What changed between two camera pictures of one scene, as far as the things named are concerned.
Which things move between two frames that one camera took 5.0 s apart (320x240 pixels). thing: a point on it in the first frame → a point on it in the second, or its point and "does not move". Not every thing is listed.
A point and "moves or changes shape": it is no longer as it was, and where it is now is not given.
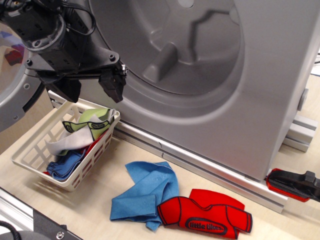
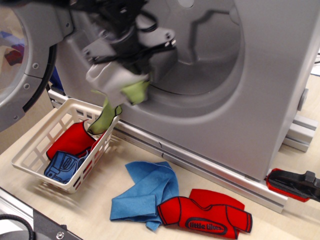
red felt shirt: (207, 213) does not move
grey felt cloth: (81, 138) moves or changes shape
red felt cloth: (86, 151) → (72, 138)
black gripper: (79, 57) → (133, 38)
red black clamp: (300, 187) does not move
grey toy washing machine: (219, 78) does not move
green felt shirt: (104, 116) → (134, 93)
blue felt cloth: (154, 183) does not move
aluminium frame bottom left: (15, 211) does not move
